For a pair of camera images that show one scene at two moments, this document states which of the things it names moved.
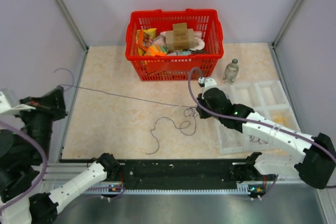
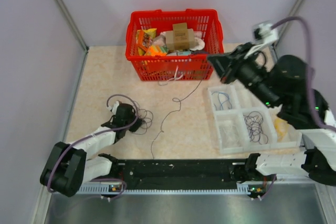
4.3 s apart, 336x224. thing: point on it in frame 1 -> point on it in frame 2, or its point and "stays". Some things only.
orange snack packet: [143, 38] stays
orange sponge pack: [157, 50] stays
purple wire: [176, 127] -> [170, 113]
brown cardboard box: [181, 38] stays
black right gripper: [202, 115] -> [228, 64]
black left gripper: [52, 103] -> [136, 125]
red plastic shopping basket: [178, 45] stays
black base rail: [162, 172] stays
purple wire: [186, 115] -> [146, 117]
